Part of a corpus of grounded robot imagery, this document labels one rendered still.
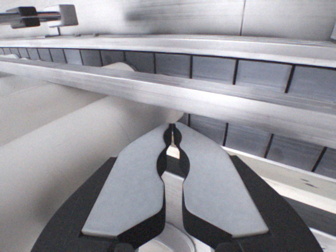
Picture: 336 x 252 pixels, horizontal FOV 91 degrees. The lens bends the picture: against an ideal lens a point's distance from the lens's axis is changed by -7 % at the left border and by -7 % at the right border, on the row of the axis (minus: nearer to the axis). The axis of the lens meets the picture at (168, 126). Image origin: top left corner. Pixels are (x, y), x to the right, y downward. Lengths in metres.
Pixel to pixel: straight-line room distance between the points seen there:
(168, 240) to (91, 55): 0.30
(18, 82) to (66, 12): 0.10
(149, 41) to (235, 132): 0.12
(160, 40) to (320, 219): 0.24
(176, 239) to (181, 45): 0.29
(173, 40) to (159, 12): 0.07
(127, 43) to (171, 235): 0.30
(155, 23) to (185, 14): 0.04
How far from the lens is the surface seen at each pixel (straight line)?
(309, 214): 0.25
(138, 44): 0.19
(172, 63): 0.17
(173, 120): 0.16
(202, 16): 0.21
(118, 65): 0.19
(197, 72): 0.16
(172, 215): 0.33
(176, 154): 0.17
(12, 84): 0.27
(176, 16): 0.22
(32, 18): 0.23
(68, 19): 0.24
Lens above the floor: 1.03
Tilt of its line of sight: 47 degrees down
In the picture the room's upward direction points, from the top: 132 degrees counter-clockwise
